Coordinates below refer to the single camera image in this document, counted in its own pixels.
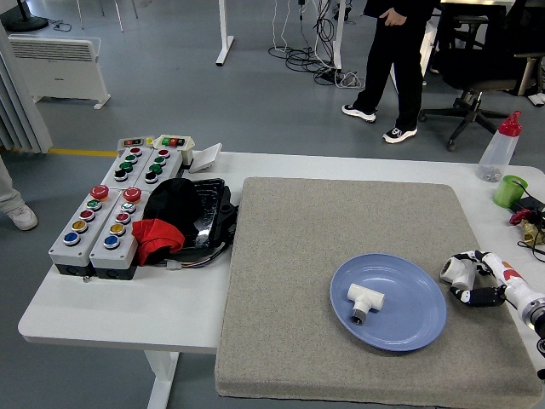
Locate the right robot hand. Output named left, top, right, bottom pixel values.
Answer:
left=449, top=250, right=539, bottom=311

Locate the white pipe elbow fitting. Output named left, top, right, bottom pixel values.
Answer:
left=439, top=256, right=478, bottom=296

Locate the white pipe tee fitting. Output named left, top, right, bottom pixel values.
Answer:
left=346, top=282, right=386, bottom=325

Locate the blue plate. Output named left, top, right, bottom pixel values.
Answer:
left=329, top=252, right=448, bottom=353

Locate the black power adapter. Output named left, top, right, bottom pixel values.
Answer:
left=508, top=194, right=545, bottom=215

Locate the green tape roll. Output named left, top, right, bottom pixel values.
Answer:
left=492, top=174, right=530, bottom=210

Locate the clear bottle with red cap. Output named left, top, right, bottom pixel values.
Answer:
left=476, top=110, right=524, bottom=183

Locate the black office chair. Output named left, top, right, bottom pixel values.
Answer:
left=418, top=11, right=545, bottom=153

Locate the grey-brown mat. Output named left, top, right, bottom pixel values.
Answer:
left=213, top=176, right=543, bottom=402

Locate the white desk leg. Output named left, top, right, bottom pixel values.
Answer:
left=215, top=0, right=236, bottom=66
left=331, top=0, right=347, bottom=72

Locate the black plastic tray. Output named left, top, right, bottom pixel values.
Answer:
left=179, top=177, right=241, bottom=257

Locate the black cloth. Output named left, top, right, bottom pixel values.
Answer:
left=141, top=177, right=203, bottom=256

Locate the red cloth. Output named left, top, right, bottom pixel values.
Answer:
left=130, top=217, right=186, bottom=267

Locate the grey four-button control box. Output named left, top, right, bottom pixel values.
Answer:
left=100, top=146, right=152, bottom=189
left=134, top=147, right=186, bottom=189

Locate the white table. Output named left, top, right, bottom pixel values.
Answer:
left=17, top=151, right=545, bottom=409

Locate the grey five-button control box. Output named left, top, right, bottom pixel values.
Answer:
left=88, top=187, right=152, bottom=282
left=47, top=184, right=111, bottom=276

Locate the white panel heater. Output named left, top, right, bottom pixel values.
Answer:
left=8, top=34, right=112, bottom=112

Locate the person with white shoe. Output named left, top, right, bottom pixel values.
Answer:
left=0, top=153, right=39, bottom=232

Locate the white folding partition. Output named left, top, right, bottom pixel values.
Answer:
left=0, top=20, right=55, bottom=156

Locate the black round stand base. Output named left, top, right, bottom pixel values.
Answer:
left=0, top=0, right=49, bottom=32

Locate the black cable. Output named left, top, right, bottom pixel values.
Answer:
left=513, top=179, right=545, bottom=263

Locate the brass valve with red handle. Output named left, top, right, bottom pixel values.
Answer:
left=508, top=208, right=545, bottom=246

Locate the white desk frame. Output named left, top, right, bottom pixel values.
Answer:
left=420, top=15, right=440, bottom=84

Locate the floor cable bundle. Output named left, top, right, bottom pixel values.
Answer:
left=267, top=0, right=367, bottom=89

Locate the wire bundle with white connector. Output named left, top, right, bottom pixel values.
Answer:
left=163, top=241, right=234, bottom=273

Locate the white wall switch panel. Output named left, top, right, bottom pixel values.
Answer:
left=187, top=142, right=224, bottom=175

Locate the white green-red switch box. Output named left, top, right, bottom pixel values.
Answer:
left=152, top=134, right=198, bottom=165

